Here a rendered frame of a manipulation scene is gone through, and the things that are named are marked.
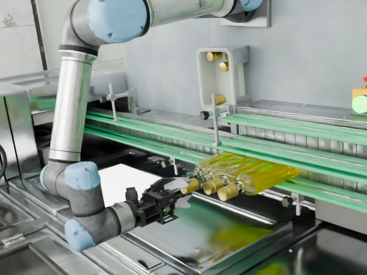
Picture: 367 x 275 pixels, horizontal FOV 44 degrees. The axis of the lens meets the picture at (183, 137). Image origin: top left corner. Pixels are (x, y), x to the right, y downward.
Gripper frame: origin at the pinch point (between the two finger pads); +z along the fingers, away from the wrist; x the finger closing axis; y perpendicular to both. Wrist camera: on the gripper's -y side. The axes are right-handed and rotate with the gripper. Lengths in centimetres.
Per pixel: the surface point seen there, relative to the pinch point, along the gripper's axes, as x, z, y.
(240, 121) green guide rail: 13.6, 22.6, 0.0
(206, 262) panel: -11.8, -9.1, 17.2
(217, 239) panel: -12.6, 1.1, 10.0
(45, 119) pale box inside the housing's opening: 5, 4, -106
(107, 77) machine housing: 20, 34, -96
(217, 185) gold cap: 0.9, 5.2, 7.3
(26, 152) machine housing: -5, -10, -96
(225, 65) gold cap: 27, 38, -20
